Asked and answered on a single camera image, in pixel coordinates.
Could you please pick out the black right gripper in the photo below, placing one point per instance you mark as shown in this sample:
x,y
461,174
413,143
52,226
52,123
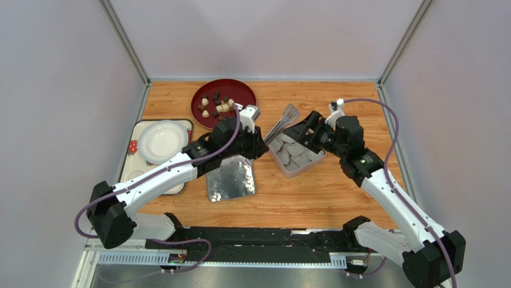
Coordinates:
x,y
305,130

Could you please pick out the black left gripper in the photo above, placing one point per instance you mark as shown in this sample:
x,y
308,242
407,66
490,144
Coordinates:
x,y
258,146

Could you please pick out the metal serving tongs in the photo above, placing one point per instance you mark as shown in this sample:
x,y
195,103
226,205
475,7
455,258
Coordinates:
x,y
289,116

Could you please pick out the pink square chocolate tin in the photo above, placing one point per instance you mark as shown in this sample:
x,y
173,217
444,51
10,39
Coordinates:
x,y
293,158

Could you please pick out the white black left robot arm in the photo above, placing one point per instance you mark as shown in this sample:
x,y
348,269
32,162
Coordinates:
x,y
113,211

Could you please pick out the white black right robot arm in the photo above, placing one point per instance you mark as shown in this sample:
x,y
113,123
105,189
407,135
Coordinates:
x,y
429,255

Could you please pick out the silver square tin lid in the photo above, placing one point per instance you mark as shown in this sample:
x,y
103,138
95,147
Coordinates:
x,y
234,179

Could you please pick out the dark red round tray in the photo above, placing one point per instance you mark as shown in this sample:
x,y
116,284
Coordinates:
x,y
212,102

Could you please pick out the white scalloped plate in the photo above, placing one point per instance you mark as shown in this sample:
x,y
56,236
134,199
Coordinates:
x,y
162,140

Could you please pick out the strawberry pattern rectangular tray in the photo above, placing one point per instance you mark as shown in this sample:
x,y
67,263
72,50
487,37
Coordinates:
x,y
134,164

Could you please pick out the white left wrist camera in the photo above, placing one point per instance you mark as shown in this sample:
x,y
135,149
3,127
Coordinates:
x,y
248,115

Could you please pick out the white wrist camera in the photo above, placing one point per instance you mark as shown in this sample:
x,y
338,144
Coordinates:
x,y
248,115
336,111

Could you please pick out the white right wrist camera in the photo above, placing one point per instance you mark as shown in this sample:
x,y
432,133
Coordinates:
x,y
336,111

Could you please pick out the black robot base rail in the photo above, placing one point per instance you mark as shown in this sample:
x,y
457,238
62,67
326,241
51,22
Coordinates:
x,y
267,246

